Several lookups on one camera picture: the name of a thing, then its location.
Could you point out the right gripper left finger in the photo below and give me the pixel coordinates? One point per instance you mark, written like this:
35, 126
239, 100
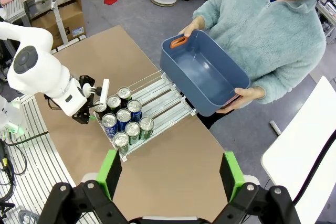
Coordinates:
107, 176

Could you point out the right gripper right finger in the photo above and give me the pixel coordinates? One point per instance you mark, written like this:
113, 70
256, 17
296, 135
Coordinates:
232, 179

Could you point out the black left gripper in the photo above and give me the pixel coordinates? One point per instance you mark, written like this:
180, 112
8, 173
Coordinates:
81, 116

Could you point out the black Pepsi can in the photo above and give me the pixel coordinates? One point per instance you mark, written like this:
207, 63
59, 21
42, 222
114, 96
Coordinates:
98, 108
124, 93
113, 101

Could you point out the blue beverage can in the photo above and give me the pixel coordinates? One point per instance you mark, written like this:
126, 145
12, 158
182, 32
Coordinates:
109, 121
134, 106
123, 116

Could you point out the green beverage can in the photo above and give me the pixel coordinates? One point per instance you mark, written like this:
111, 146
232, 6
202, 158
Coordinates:
132, 129
146, 124
121, 140

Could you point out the blue plastic bin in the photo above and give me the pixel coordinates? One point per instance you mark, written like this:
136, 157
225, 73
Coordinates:
204, 77

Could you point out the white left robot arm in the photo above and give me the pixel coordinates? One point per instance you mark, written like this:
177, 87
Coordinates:
39, 77

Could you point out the clear plastic can dispenser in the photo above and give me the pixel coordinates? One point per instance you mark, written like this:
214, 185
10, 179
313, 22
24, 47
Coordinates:
157, 108

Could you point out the person's left hand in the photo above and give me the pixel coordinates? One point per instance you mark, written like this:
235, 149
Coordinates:
249, 95

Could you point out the person's right hand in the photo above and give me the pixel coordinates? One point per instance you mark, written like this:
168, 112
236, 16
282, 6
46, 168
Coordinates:
193, 26

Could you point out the white table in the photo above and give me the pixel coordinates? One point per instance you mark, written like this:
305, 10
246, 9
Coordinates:
288, 155

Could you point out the grey table foot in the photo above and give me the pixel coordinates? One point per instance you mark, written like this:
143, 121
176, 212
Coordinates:
275, 127

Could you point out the large brown cardboard box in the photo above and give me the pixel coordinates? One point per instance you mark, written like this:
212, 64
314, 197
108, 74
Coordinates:
65, 19

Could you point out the person in teal fleece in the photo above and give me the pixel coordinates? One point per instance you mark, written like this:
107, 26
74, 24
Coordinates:
262, 37

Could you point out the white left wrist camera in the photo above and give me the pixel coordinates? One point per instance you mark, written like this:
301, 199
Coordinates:
105, 91

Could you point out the aluminium slotted base plate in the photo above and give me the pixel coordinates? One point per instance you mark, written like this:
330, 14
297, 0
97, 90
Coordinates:
39, 161

